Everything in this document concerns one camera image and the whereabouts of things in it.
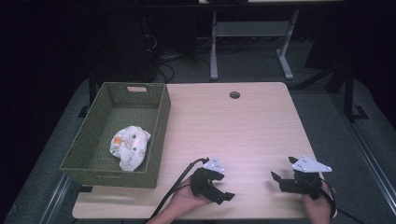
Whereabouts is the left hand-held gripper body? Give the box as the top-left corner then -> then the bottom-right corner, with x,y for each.
190,156 -> 226,203

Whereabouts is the tangle of floor cables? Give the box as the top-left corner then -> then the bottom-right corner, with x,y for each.
146,33 -> 213,84

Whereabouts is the person's left hand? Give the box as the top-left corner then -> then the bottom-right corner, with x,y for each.
169,175 -> 213,217

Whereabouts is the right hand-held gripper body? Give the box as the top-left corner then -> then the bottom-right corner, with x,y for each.
278,155 -> 333,201

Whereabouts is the green woven plastic basket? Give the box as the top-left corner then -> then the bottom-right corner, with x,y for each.
59,81 -> 172,189

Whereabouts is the grey metal desk frame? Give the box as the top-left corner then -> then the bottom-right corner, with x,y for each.
209,8 -> 301,81

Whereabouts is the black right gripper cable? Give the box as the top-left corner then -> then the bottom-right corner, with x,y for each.
319,186 -> 368,224

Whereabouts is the person's right hand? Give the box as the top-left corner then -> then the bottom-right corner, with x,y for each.
301,182 -> 338,224

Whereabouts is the white patterned baby garment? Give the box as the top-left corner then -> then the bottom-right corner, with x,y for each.
108,125 -> 152,173

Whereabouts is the black metal stand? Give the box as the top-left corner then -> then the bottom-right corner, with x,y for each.
323,62 -> 369,123

